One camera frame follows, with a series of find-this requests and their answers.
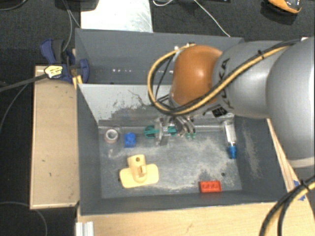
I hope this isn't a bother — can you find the grey tape roll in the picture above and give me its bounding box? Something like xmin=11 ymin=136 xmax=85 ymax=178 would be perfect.
xmin=105 ymin=128 xmax=119 ymax=145

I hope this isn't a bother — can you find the blue toy block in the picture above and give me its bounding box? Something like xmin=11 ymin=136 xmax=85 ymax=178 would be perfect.
xmin=124 ymin=132 xmax=137 ymax=148

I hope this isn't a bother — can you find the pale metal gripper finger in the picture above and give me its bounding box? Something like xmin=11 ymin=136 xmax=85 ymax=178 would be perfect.
xmin=161 ymin=126 xmax=171 ymax=146
xmin=154 ymin=119 xmax=164 ymax=146

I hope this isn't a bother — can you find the red toy brick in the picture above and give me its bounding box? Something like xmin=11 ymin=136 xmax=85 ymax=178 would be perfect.
xmin=198 ymin=180 xmax=222 ymax=194

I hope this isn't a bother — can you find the black cylinder on white bracket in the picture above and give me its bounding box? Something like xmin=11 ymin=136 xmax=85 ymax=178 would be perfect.
xmin=210 ymin=106 xmax=234 ymax=120

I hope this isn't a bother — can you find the green looped plastic tool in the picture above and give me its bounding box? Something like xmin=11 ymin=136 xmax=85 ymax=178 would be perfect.
xmin=143 ymin=125 xmax=178 ymax=139

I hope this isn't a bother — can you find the pale wood board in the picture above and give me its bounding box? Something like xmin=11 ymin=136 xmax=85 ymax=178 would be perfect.
xmin=30 ymin=65 xmax=81 ymax=210

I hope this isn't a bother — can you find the grey metal bin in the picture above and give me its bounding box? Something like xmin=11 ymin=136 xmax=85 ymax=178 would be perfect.
xmin=74 ymin=28 xmax=289 ymax=216

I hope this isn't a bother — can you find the yellow plastic bracket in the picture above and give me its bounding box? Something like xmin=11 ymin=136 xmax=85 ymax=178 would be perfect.
xmin=119 ymin=154 xmax=159 ymax=189

